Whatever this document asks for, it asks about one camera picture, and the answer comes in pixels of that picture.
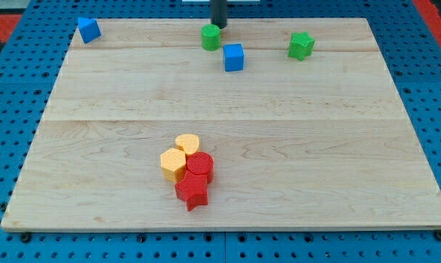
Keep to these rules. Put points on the blue triangle block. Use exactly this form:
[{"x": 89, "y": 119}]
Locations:
[{"x": 89, "y": 29}]

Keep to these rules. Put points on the green cylinder block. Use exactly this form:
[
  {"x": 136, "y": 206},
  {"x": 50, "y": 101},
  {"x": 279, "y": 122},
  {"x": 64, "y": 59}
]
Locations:
[{"x": 210, "y": 37}]

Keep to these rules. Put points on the blue cube block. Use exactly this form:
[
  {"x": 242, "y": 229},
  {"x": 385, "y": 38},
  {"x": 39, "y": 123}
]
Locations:
[{"x": 233, "y": 57}]

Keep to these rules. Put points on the wooden board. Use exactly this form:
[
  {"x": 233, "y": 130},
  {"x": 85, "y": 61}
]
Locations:
[{"x": 322, "y": 144}]

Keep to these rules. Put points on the red star block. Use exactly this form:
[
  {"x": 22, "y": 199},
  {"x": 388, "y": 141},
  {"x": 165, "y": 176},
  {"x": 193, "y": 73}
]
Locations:
[{"x": 192, "y": 190}]

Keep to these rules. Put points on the yellow hexagon block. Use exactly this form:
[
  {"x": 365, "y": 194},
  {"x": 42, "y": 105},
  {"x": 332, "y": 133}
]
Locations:
[{"x": 173, "y": 164}]

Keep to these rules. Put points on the green star block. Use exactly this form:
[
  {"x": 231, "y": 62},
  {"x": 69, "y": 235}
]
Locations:
[{"x": 301, "y": 45}]

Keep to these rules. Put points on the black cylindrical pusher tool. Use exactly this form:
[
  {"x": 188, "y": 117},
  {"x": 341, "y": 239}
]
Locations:
[{"x": 219, "y": 13}]

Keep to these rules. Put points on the red cylinder block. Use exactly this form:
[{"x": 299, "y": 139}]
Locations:
[{"x": 201, "y": 163}]

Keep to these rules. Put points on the yellow heart block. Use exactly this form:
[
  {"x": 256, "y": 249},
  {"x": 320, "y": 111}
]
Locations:
[{"x": 188, "y": 143}]

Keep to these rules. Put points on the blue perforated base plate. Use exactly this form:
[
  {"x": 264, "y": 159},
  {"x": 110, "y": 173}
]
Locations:
[{"x": 34, "y": 53}]

